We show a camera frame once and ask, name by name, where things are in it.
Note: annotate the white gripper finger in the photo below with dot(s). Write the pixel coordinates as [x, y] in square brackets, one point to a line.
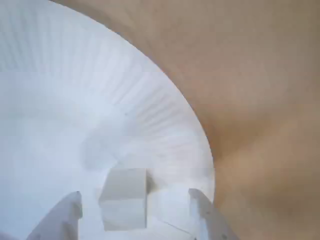
[212, 225]
[57, 225]

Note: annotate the white paper plate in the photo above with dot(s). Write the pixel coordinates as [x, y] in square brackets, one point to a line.
[75, 100]

